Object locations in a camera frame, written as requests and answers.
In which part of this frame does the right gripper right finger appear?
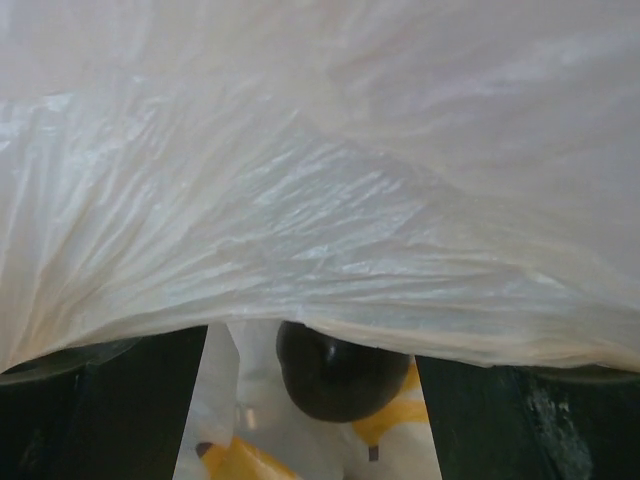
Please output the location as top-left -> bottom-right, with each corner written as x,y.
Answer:
416,357 -> 639,480

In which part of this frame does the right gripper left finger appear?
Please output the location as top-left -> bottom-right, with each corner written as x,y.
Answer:
1,327 -> 207,480

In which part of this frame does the dark plum fake fruit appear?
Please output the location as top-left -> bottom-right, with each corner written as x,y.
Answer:
276,321 -> 411,423

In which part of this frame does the translucent orange plastic bag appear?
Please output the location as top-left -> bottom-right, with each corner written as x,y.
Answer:
1,0 -> 639,479

